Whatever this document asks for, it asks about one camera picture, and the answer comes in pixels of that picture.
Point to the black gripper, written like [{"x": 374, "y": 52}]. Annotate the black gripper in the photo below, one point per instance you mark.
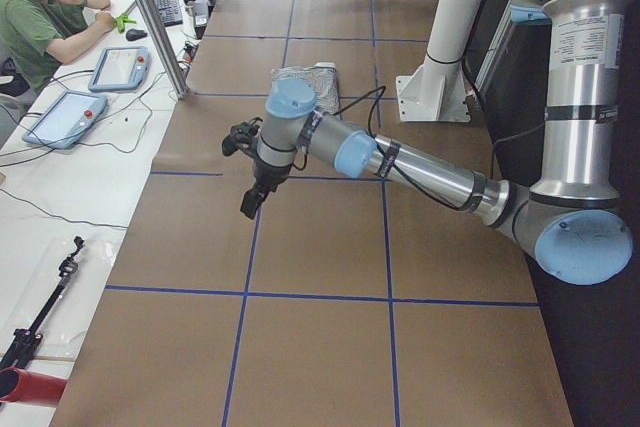
[{"x": 268, "y": 175}]

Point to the striped polo shirt white collar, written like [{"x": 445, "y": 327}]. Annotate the striped polo shirt white collar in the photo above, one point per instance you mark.
[{"x": 322, "y": 77}]

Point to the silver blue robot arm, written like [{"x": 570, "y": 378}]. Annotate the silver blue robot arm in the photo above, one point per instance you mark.
[{"x": 567, "y": 221}]

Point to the far blue teach pendant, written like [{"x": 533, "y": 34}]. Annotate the far blue teach pendant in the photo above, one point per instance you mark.
[{"x": 120, "y": 69}]

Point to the blue teach pendant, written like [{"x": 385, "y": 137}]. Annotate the blue teach pendant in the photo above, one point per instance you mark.
[
  {"x": 120, "y": 69},
  {"x": 66, "y": 120}
]

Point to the near blue teach pendant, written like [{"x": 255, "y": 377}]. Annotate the near blue teach pendant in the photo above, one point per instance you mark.
[{"x": 66, "y": 120}]

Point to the black computer mouse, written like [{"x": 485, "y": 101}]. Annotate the black computer mouse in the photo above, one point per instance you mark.
[{"x": 135, "y": 34}]

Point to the black keyboard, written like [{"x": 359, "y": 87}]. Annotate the black keyboard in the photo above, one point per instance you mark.
[{"x": 170, "y": 12}]

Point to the green plastic tool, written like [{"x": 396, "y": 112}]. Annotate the green plastic tool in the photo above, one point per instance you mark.
[{"x": 121, "y": 21}]

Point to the black tripod stick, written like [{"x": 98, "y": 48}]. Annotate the black tripod stick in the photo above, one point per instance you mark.
[{"x": 26, "y": 341}]

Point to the person in green shirt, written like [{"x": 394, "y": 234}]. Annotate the person in green shirt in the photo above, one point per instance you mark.
[{"x": 42, "y": 35}]

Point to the red cylinder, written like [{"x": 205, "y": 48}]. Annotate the red cylinder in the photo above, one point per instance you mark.
[{"x": 23, "y": 386}]

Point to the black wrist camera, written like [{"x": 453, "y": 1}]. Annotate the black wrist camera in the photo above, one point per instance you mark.
[{"x": 242, "y": 137}]

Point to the white camera stand post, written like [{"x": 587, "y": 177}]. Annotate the white camera stand post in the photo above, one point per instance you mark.
[{"x": 435, "y": 92}]

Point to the aluminium frame profile post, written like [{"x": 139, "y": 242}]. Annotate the aluminium frame profile post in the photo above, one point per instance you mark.
[{"x": 163, "y": 46}]

